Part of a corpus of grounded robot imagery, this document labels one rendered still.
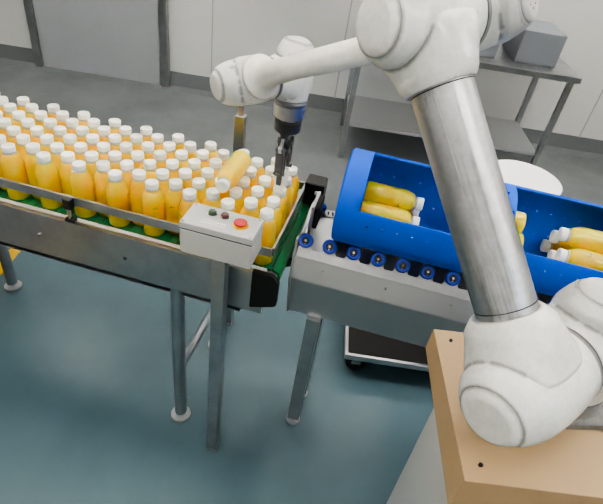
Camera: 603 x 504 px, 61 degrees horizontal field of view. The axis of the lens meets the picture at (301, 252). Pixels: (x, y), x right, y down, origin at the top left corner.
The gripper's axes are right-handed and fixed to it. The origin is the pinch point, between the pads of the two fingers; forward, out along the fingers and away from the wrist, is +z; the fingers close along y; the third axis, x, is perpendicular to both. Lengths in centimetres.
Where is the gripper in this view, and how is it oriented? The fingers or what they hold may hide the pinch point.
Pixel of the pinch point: (281, 180)
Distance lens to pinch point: 154.6
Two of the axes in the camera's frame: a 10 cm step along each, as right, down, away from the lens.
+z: -1.3, 7.8, 6.2
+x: -9.6, -2.5, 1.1
